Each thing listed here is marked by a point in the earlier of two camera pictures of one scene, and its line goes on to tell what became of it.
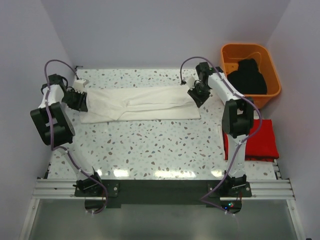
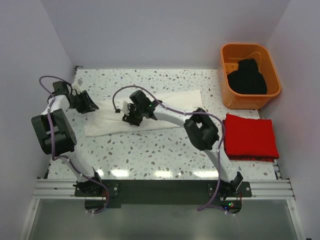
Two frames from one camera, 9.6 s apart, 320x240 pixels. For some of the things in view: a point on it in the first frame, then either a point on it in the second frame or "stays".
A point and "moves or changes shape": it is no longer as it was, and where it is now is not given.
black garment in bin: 248,79 stays
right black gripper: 198,100 → 130,118
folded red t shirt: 261,146 stays
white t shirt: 139,104 moves or changes shape
